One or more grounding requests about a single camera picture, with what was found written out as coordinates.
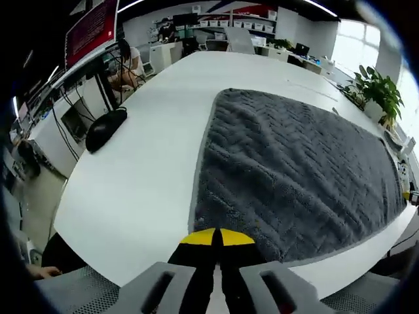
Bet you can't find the grey towel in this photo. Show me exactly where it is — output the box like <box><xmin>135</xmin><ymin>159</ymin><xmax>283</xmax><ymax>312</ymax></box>
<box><xmin>188</xmin><ymin>87</ymin><xmax>409</xmax><ymax>265</ymax></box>

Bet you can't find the potted green plant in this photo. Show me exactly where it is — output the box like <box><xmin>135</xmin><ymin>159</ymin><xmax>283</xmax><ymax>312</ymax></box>
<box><xmin>340</xmin><ymin>64</ymin><xmax>406</xmax><ymax>127</ymax></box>

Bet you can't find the black computer mouse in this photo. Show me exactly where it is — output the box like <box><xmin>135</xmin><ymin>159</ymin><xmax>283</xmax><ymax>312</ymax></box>
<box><xmin>85</xmin><ymin>107</ymin><xmax>128</xmax><ymax>154</ymax></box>

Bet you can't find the white office desk row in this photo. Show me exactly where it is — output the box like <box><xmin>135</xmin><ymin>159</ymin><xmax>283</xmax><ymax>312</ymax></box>
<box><xmin>255</xmin><ymin>44</ymin><xmax>328</xmax><ymax>75</ymax></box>

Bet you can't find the black laptop stand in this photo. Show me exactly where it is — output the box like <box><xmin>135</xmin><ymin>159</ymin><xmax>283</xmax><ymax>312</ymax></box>
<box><xmin>94</xmin><ymin>65</ymin><xmax>119</xmax><ymax>112</ymax></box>

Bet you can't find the small green plant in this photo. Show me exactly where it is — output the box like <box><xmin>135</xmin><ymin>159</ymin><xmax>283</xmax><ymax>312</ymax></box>
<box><xmin>273</xmin><ymin>38</ymin><xmax>295</xmax><ymax>50</ymax></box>

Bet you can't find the white cabinet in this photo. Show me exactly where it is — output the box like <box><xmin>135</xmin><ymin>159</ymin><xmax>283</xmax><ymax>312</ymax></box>
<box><xmin>149</xmin><ymin>42</ymin><xmax>184</xmax><ymax>71</ymax></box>

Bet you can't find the black monitor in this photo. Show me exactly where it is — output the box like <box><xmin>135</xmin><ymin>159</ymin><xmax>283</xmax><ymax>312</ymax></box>
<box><xmin>172</xmin><ymin>12</ymin><xmax>199</xmax><ymax>27</ymax></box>

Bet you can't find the white laptop red screen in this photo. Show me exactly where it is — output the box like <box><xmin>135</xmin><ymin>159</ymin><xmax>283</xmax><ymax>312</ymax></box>
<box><xmin>48</xmin><ymin>0</ymin><xmax>120</xmax><ymax>89</ymax></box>

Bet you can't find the wall shelf with white boxes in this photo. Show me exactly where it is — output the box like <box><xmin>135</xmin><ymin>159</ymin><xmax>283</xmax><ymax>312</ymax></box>
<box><xmin>192</xmin><ymin>5</ymin><xmax>279</xmax><ymax>33</ymax></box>

